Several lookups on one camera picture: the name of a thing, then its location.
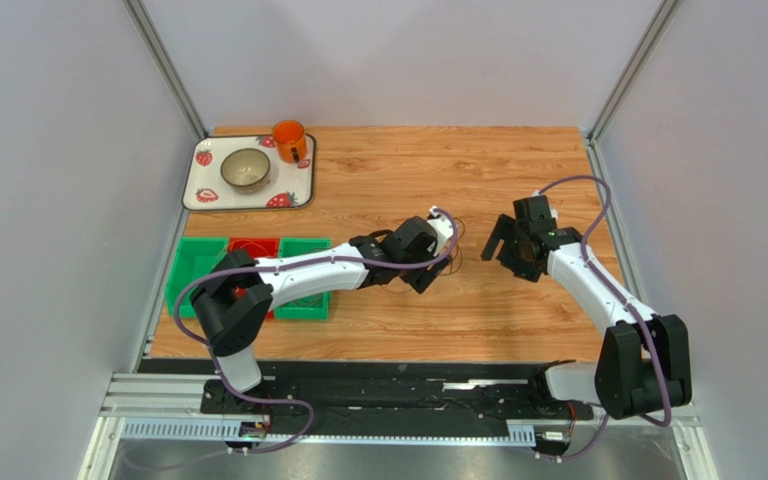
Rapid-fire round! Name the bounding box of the beige ceramic bowl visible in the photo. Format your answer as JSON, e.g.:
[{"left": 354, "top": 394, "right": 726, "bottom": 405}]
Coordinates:
[{"left": 220, "top": 148, "right": 272, "bottom": 194}]

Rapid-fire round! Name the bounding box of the slotted aluminium cable rail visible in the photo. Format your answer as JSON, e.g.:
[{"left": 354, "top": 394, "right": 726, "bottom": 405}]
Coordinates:
[{"left": 119, "top": 418, "right": 537, "bottom": 448}]

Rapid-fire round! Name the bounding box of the left aluminium frame post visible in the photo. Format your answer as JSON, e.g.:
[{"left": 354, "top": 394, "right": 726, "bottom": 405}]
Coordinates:
[{"left": 122, "top": 0, "right": 209, "bottom": 139}]

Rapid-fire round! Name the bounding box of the aluminium frame post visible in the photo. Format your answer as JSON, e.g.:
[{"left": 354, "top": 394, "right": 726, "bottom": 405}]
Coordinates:
[
  {"left": 585, "top": 0, "right": 683, "bottom": 146},
  {"left": 122, "top": 0, "right": 209, "bottom": 139}
]

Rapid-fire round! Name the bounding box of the right green plastic bin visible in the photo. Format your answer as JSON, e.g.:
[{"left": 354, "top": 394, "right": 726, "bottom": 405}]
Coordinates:
[{"left": 274, "top": 237, "right": 332, "bottom": 320}]

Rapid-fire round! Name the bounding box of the strawberry pattern white tray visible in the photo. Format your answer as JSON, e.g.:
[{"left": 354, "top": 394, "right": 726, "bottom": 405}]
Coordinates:
[{"left": 182, "top": 135, "right": 316, "bottom": 211}]

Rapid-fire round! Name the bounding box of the left green plastic bin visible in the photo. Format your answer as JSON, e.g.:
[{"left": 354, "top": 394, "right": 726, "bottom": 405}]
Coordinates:
[{"left": 165, "top": 237, "right": 229, "bottom": 316}]

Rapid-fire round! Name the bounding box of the right aluminium frame post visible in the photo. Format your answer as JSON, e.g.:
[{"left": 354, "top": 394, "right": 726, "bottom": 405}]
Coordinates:
[{"left": 585, "top": 0, "right": 683, "bottom": 146}]

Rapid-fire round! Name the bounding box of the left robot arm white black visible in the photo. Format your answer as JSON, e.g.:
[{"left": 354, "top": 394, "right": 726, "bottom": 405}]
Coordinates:
[{"left": 180, "top": 208, "right": 458, "bottom": 393}]

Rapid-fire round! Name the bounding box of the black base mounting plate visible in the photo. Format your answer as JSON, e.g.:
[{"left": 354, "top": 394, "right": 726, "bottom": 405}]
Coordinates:
[{"left": 140, "top": 357, "right": 595, "bottom": 441}]

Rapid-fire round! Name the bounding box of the brown thin cable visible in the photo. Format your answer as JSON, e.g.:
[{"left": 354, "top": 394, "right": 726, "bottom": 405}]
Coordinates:
[{"left": 383, "top": 216, "right": 466, "bottom": 295}]

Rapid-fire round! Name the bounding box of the red plastic bin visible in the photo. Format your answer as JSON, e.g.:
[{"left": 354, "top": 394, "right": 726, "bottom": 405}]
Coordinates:
[{"left": 226, "top": 236, "right": 281, "bottom": 321}]

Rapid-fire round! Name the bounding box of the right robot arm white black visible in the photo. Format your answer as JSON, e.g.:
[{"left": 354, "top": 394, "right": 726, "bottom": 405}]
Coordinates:
[{"left": 481, "top": 195, "right": 693, "bottom": 424}]

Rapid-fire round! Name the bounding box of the orange mug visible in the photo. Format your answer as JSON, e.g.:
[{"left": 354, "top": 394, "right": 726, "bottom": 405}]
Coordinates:
[{"left": 272, "top": 120, "right": 307, "bottom": 163}]

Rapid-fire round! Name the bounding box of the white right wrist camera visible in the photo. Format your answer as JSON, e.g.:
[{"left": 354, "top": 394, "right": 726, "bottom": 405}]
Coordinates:
[{"left": 529, "top": 192, "right": 558, "bottom": 220}]

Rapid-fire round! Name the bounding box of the green plastic bin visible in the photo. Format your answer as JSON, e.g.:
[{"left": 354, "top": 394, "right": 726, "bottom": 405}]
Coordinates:
[
  {"left": 274, "top": 237, "right": 332, "bottom": 320},
  {"left": 165, "top": 237, "right": 229, "bottom": 316}
]

